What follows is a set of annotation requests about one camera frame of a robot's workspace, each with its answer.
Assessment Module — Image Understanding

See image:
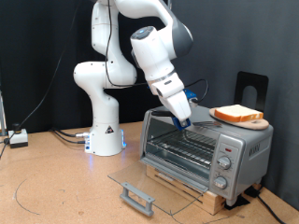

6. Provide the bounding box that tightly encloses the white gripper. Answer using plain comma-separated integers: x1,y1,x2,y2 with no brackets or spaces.
148,72,192,126

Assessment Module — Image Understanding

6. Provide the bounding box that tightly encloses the white bread slice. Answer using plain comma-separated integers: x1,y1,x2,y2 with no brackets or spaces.
214,104,264,123

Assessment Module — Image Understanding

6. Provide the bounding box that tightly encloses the silver oven knob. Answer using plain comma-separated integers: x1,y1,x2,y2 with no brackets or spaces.
212,175,229,190
217,155,233,171

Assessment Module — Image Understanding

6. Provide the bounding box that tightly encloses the silver toaster oven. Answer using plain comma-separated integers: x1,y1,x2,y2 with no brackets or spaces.
138,104,275,207

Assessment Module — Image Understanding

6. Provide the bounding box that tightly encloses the round wooden serving board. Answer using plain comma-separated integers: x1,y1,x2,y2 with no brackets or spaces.
208,106,270,131

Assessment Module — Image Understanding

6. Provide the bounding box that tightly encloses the slatted wooden riser block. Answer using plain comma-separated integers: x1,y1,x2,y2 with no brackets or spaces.
145,164,227,217

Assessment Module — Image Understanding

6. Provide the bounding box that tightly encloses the black foam pad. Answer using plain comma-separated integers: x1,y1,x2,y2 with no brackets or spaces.
224,186,262,211

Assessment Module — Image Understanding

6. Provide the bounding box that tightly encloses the emergency stop button box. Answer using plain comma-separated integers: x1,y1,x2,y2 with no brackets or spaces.
7,123,29,149

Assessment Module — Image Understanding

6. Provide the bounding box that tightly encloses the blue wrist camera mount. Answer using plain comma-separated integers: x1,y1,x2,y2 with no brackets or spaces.
181,88,199,108

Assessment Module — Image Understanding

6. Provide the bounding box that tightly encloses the wire oven rack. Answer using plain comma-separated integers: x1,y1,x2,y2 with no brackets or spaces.
146,128,218,171

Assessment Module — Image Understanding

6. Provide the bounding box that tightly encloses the black metal bracket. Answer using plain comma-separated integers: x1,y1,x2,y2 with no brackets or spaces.
234,71,270,114

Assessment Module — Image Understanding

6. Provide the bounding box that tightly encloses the black cable with silver connector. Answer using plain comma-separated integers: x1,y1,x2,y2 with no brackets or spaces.
50,126,92,138

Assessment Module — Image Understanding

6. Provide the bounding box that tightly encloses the black oven power cord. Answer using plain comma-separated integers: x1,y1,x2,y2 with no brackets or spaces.
256,194,286,224

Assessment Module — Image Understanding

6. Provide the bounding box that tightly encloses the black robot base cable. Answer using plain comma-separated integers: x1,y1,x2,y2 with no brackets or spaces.
51,130,87,145

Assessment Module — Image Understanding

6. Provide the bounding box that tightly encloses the long black hanging cable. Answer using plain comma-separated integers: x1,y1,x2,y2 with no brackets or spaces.
0,3,82,157

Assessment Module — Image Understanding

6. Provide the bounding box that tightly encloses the grey metal frame leg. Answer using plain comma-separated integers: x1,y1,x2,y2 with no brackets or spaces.
0,90,7,137

